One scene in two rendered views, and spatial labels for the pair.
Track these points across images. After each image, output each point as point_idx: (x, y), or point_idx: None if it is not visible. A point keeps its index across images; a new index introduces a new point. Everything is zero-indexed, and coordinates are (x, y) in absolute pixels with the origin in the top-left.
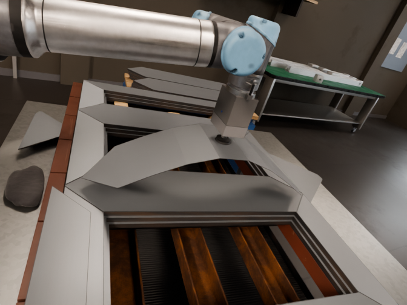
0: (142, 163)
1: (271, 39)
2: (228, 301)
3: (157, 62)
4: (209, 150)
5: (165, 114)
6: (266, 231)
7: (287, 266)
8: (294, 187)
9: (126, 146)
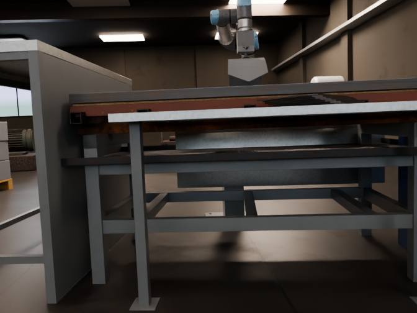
0: (239, 78)
1: (236, 4)
2: None
3: (221, 32)
4: None
5: None
6: (277, 158)
7: (234, 159)
8: (236, 74)
9: (257, 81)
